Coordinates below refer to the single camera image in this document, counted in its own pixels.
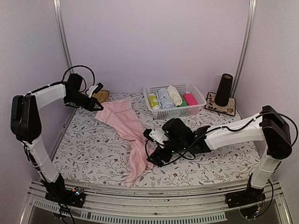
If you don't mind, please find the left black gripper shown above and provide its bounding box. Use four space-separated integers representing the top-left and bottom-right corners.
65 91 104 111

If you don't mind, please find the pink towel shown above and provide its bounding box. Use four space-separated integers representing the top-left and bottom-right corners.
95 98 153 187

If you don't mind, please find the cream white towel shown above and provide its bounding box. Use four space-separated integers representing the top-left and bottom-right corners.
167 85 182 106

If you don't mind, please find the white plastic basket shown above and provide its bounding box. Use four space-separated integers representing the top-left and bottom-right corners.
143 82 206 119

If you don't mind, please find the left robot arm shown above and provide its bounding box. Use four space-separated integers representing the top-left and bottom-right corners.
10 73 103 203

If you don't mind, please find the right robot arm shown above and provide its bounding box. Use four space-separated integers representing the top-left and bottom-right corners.
143 105 295 207

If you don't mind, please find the yellow woven mat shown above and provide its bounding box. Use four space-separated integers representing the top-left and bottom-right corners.
92 90 110 103

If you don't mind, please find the green rolled towel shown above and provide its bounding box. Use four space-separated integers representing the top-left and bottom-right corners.
178 94 188 107

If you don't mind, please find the light blue rolled towel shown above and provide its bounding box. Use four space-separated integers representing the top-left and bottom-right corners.
158 88 175 109

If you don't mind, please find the magenta rolled towel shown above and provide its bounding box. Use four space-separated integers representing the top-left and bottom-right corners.
183 93 198 106

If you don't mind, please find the floral tablecloth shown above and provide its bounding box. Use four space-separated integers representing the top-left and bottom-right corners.
53 109 260 188

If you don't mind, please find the yellow dotted rolled towel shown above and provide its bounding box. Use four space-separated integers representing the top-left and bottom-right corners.
148 93 161 111

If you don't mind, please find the floral coaster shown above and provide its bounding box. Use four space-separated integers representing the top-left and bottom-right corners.
205 92 236 117

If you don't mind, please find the dark brown tall cup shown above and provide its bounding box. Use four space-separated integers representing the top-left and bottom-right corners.
215 74 233 106

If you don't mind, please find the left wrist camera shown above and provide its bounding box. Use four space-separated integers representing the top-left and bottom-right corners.
85 83 103 98

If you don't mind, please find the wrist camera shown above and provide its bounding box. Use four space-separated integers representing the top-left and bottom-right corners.
143 129 169 147
85 83 103 98

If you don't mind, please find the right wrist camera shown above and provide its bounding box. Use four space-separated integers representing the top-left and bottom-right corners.
143 129 169 147

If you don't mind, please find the aluminium front rail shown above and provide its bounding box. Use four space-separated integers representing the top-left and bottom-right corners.
21 180 292 224

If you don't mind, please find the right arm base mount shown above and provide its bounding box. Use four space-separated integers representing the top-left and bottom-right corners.
225 188 266 208

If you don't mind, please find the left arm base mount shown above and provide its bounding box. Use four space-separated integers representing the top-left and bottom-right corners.
45 187 86 208

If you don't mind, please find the left aluminium frame post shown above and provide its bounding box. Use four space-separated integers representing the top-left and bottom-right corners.
52 0 73 68

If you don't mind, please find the aluminium frame post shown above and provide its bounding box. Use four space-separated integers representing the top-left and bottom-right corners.
234 0 257 81
52 0 73 68

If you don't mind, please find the right aluminium frame post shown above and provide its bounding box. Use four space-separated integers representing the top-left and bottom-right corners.
234 0 257 81

